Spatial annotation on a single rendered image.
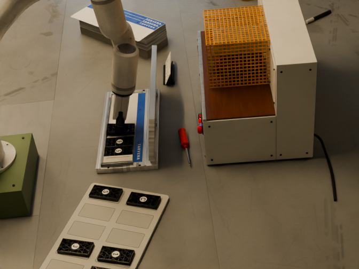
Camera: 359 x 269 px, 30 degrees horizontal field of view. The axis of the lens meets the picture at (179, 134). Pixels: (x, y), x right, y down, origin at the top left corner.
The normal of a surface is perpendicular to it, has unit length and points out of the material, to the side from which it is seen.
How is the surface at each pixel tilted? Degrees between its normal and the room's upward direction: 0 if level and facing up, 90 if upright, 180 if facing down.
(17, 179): 3
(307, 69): 90
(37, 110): 0
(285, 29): 0
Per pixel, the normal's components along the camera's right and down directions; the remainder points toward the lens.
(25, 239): -0.09, -0.77
